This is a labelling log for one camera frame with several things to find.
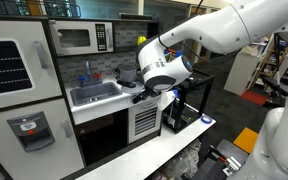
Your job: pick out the black 3D printer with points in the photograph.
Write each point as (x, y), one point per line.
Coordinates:
(184, 121)

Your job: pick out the grey sink basin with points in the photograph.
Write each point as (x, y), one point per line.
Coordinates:
(94, 91)

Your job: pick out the black flat box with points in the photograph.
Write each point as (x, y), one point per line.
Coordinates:
(135, 16)

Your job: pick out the white oven door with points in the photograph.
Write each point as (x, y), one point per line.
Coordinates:
(132, 136)

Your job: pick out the blue tape roll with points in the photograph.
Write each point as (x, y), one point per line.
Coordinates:
(206, 122)

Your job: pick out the black chair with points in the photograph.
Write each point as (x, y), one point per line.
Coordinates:
(274, 86)

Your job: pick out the grey base plate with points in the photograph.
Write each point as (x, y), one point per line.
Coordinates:
(234, 150)

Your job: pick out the wooden shelf rack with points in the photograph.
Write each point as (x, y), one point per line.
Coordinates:
(267, 63)

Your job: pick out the grey ice dispenser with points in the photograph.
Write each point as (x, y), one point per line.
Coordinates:
(30, 131)

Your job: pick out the white plastic bag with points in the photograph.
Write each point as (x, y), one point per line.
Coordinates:
(180, 161)

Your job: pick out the white toy kitchen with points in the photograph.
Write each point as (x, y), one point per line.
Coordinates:
(100, 110)

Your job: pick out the white door with dispenser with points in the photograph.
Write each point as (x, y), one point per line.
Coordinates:
(50, 160)

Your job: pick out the plain white cabinet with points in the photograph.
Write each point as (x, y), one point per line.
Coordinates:
(239, 73)

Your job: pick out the blue white box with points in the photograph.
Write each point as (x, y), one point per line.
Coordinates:
(177, 53)

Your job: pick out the white toy microwave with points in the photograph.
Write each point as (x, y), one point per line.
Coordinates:
(80, 51)

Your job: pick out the yellow floor mat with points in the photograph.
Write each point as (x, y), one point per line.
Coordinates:
(245, 140)

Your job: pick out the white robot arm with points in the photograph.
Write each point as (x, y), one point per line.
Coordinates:
(217, 30)

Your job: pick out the grey toy pot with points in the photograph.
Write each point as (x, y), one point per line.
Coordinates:
(128, 73)

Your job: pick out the grey toy faucet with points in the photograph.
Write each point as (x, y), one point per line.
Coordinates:
(88, 68)

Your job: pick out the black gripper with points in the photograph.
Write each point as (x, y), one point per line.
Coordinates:
(152, 91)

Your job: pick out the yellow toy lemon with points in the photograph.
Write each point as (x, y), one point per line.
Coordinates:
(141, 40)

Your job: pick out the red floor mat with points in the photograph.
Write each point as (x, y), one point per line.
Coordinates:
(254, 97)

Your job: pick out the orange box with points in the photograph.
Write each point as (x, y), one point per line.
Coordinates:
(34, 7)

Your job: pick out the clear lid with black knob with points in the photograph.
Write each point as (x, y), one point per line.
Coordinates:
(129, 90)

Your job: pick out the white door with chalkboard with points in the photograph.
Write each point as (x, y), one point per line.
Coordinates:
(47, 83)

